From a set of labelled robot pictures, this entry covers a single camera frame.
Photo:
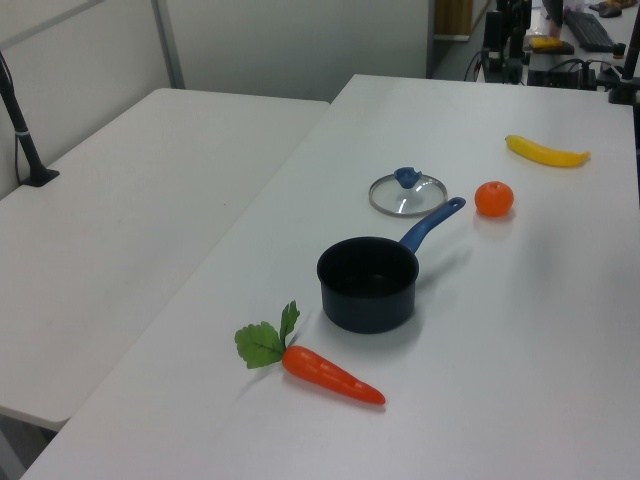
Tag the black keyboard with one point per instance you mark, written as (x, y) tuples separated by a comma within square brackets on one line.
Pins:
[(590, 30)]

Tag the orange toy carrot with leaves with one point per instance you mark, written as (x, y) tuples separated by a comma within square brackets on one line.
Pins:
[(325, 372)]

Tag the orange toy mandarin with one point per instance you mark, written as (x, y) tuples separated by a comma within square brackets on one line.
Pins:
[(494, 200)]

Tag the yellow packet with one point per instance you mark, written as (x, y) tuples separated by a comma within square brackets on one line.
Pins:
[(546, 43)]

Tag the glass lid with blue knob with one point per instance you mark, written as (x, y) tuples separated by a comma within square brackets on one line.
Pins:
[(407, 176)]

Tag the black stand with round foot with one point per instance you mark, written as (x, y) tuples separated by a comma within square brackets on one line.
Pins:
[(622, 94)]

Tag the white side table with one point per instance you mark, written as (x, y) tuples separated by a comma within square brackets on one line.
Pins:
[(125, 225)]

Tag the grey partition post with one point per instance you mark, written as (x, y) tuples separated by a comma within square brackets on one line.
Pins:
[(169, 45)]

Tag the yellow toy banana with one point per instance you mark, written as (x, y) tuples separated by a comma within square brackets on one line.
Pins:
[(545, 154)]

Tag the black device box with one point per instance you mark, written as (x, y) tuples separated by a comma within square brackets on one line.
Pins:
[(560, 77)]

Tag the black equipment rack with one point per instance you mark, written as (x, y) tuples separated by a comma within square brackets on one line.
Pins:
[(515, 30)]

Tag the dark blue saucepan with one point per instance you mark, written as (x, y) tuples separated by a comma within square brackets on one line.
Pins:
[(370, 310)]

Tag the black camera pole with base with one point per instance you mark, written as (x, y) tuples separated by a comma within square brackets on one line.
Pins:
[(44, 176)]

